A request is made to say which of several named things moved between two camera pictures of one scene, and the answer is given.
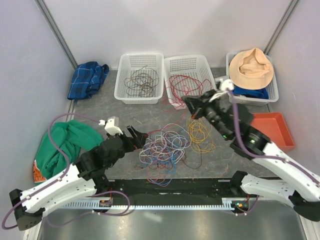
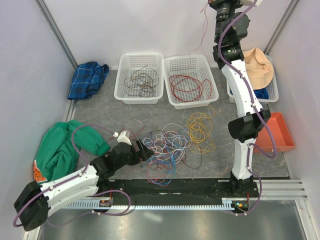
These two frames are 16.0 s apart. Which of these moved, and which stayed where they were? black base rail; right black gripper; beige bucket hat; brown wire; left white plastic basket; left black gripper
Moved: right black gripper; left black gripper
Stayed: beige bucket hat; black base rail; left white plastic basket; brown wire
